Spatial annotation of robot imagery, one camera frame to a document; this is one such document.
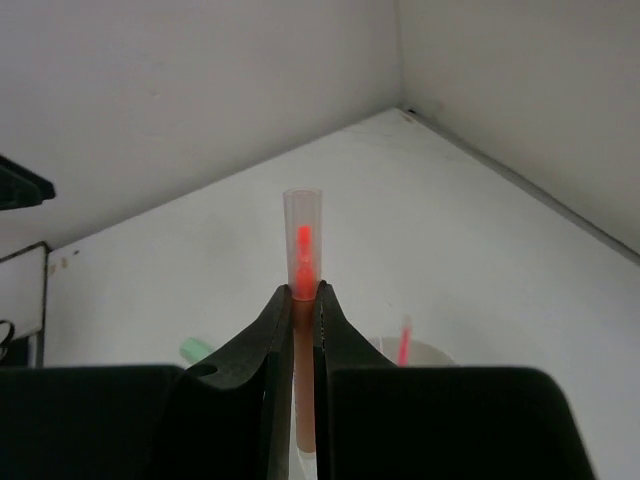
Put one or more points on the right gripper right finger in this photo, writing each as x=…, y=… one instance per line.
x=376, y=420

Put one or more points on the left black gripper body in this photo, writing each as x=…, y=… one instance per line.
x=22, y=188

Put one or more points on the red pink pen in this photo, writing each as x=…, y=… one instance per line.
x=404, y=341

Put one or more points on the white round divided organizer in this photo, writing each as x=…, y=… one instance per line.
x=420, y=354

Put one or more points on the brown orange pen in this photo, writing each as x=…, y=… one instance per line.
x=303, y=232

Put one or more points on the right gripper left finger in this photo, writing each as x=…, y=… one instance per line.
x=226, y=417

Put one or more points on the green highlighter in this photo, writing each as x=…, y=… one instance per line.
x=194, y=350

